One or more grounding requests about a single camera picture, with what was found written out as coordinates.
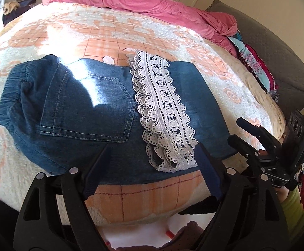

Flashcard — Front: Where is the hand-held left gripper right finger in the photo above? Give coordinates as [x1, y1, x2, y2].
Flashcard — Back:
[194, 143, 291, 251]

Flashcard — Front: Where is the maroon perforated slipper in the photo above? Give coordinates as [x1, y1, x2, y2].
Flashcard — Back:
[168, 221, 205, 250]

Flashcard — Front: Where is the person's right forearm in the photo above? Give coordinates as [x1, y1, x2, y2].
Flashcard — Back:
[277, 187, 304, 251]

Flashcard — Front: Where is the grey padded headboard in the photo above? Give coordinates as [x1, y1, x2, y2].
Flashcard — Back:
[207, 0, 304, 115]

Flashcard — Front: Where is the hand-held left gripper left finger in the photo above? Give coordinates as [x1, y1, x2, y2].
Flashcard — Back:
[13, 145, 116, 251]

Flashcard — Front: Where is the pink duvet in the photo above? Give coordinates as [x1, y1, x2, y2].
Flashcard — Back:
[42, 0, 239, 55]

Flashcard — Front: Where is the stack of colourful folded clothes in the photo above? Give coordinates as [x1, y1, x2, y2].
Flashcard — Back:
[228, 30, 279, 101]

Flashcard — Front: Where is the cream and orange fleece blanket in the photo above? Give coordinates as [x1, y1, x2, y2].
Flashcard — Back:
[0, 2, 286, 227]

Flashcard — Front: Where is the person's dark clothing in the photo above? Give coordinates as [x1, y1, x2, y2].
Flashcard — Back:
[0, 192, 222, 251]

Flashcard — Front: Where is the blue denim pants lace hem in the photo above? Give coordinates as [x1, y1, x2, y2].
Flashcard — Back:
[0, 50, 237, 181]

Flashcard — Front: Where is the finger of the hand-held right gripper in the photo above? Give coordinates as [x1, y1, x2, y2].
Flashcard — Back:
[227, 134, 263, 163]
[236, 118, 276, 148]

